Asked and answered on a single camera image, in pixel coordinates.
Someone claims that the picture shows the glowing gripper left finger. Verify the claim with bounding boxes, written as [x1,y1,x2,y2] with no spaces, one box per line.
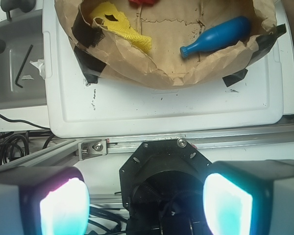
[0,166,90,235]

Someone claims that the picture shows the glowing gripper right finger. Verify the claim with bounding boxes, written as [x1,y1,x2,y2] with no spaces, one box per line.
[203,160,294,235]

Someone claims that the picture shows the blue plastic bottle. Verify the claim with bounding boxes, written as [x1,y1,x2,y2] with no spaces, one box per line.
[180,16,251,58]

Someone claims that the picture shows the white plastic lid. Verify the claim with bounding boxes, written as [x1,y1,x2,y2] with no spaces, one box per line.
[43,0,294,138]

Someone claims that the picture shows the grey plastic tray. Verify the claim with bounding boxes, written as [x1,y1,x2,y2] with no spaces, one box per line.
[0,10,47,109]

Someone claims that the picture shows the white crumpled paper scrap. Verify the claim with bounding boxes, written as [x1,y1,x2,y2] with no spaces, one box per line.
[21,59,46,80]

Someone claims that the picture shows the black hex key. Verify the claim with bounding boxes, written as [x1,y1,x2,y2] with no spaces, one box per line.
[14,44,33,88]

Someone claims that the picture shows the brown paper bag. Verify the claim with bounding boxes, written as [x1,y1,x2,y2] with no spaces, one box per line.
[54,0,286,90]

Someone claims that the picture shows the yellow cloth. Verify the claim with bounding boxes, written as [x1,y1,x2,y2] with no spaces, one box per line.
[89,1,152,53]

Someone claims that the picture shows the red crumpled paper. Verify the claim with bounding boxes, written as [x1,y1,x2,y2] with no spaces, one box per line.
[128,0,158,5]

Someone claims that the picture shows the black cable bundle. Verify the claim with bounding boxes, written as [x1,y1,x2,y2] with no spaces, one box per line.
[0,107,57,168]

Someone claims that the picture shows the aluminium frame rail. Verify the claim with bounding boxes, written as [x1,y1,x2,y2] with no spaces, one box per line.
[0,123,294,171]

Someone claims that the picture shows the metal corner bracket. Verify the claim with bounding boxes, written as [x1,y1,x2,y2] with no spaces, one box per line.
[78,139,108,161]

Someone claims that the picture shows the black octagonal mount plate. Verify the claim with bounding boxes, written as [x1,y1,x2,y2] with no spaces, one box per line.
[119,147,210,235]

